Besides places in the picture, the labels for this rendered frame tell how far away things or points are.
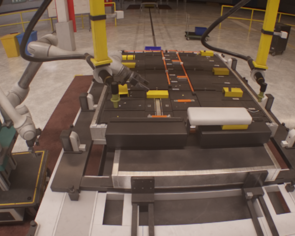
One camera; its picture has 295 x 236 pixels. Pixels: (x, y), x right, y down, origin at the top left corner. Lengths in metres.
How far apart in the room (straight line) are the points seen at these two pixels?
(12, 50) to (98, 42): 6.59
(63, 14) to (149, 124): 5.51
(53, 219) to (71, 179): 0.24
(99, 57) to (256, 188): 1.05
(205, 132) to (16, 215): 1.73
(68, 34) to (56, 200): 5.55
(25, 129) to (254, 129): 1.32
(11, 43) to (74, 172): 6.38
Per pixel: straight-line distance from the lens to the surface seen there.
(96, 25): 0.92
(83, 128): 1.57
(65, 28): 6.38
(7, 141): 1.86
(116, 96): 0.88
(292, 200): 1.38
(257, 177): 1.21
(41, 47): 1.63
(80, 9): 9.42
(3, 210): 2.11
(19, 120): 1.37
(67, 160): 1.36
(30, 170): 2.22
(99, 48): 0.94
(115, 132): 1.12
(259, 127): 1.31
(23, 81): 2.00
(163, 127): 1.15
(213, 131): 1.17
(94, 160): 2.56
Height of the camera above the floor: 1.80
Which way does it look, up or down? 35 degrees down
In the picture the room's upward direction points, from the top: straight up
